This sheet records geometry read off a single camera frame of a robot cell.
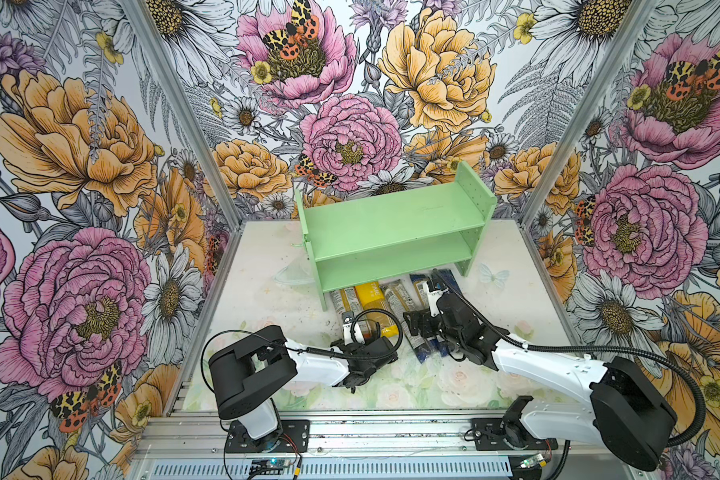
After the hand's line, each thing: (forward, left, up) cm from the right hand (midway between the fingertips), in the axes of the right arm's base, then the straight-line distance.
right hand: (419, 320), depth 86 cm
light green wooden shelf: (+14, +14, +19) cm, 27 cm away
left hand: (-3, +17, -8) cm, 19 cm away
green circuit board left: (-31, +38, -8) cm, 50 cm away
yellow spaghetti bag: (+11, +13, -5) cm, 18 cm away
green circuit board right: (-33, -23, -9) cm, 41 cm away
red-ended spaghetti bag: (+10, +20, -5) cm, 23 cm away
